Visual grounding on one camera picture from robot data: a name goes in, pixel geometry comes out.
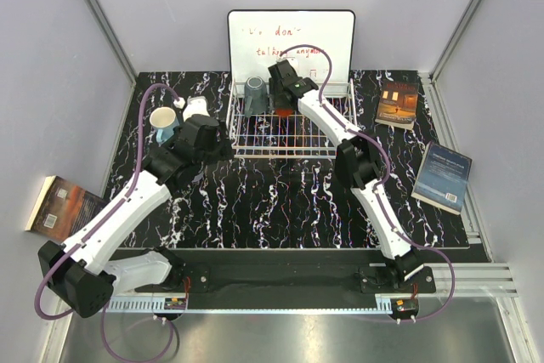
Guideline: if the orange mug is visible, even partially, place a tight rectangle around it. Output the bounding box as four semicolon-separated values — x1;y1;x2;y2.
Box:
275;107;293;118

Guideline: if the light blue mug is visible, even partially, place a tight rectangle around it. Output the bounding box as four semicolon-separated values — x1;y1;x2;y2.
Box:
150;107;179;145

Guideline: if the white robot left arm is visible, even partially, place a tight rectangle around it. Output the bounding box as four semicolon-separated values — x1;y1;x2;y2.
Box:
37;114;234;318

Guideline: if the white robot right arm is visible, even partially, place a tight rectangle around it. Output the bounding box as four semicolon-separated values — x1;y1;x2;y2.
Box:
269;60;423;292

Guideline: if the grey mug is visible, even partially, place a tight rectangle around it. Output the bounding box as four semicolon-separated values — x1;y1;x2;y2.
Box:
244;77;269;117

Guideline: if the book with orange windows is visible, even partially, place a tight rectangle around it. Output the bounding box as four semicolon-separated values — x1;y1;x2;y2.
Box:
375;80;419;130

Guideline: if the dark book orange sky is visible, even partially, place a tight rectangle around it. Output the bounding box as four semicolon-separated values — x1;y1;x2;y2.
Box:
25;176;107;243

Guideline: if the blue book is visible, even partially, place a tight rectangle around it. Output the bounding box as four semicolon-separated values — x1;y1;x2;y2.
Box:
411;142;473;215

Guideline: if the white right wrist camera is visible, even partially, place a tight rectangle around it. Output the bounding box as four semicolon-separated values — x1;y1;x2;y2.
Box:
277;55;299;71

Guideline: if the white whiteboard black frame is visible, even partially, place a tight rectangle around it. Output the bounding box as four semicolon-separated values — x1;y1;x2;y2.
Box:
227;9;355;85

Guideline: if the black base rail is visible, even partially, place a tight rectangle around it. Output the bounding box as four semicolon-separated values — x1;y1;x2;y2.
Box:
133;247;439;311

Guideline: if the white slotted cable duct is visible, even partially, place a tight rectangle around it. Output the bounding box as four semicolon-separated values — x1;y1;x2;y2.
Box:
107;296;188;314

